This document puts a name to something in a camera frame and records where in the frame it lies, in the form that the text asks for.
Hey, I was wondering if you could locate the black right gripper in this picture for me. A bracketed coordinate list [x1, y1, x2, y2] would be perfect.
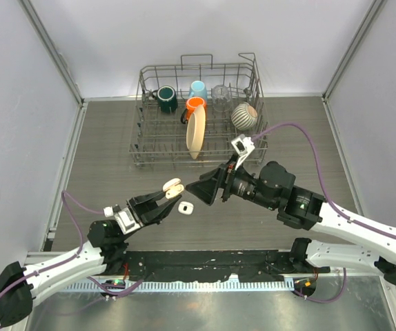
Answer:
[186, 152, 277, 210]

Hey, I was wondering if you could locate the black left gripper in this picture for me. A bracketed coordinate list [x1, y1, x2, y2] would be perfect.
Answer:
[118, 185, 181, 241]

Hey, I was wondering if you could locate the white earbud charging case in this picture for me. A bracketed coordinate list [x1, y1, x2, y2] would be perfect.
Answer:
[178, 201, 194, 215]

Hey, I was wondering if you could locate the beige earbud charging case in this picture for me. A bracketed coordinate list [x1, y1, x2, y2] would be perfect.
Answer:
[163, 178, 184, 200]

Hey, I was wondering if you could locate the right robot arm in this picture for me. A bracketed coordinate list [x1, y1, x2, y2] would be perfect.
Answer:
[186, 161, 396, 285]

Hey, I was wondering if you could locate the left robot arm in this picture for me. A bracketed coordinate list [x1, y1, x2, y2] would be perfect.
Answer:
[0, 189, 182, 329]

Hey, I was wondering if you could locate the beige plate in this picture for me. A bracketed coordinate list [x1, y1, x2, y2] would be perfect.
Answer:
[186, 106, 206, 159]

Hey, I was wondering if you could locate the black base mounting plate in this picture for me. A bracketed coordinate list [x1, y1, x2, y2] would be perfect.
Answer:
[104, 250, 330, 283]

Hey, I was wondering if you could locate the striped ceramic bowl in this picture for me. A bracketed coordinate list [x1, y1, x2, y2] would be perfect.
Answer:
[231, 102, 258, 131]

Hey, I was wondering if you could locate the orange mug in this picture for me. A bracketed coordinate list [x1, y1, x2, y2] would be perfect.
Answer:
[180, 97, 207, 124]

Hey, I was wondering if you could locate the clear glass cup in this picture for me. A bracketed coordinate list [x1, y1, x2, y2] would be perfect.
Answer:
[211, 84, 232, 112]

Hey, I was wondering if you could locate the light blue mug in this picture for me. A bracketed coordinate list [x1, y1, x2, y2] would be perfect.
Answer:
[188, 80, 208, 101]

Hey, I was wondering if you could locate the dark green mug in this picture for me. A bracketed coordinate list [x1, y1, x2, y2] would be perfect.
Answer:
[150, 86, 178, 114]

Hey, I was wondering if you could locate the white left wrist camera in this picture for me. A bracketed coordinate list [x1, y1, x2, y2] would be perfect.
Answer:
[103, 205, 141, 234]

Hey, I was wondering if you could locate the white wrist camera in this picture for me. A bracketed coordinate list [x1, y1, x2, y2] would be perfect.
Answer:
[103, 205, 141, 234]
[231, 134, 255, 170]

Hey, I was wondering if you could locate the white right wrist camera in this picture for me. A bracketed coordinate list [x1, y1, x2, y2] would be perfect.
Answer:
[231, 134, 255, 170]

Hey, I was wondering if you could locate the grey wire dish rack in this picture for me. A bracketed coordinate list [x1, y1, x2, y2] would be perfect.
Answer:
[129, 52, 268, 168]

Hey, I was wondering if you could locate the white slotted cable duct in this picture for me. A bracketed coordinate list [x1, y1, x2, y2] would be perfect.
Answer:
[56, 278, 295, 292]

